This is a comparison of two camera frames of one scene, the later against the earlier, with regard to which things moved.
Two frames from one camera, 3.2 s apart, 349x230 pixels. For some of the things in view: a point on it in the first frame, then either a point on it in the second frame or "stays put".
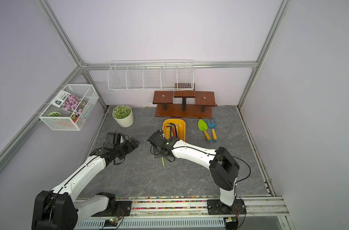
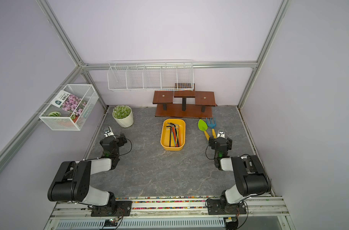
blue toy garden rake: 213,125 stays put
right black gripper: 156,154 -> 213,142
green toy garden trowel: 203,126 stays put
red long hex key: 179,130 -> 174,136
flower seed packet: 69,102 stays put
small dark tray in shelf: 183,86 stays put
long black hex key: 175,127 -> 170,134
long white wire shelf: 151,75 stays put
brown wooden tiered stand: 204,100 stays put
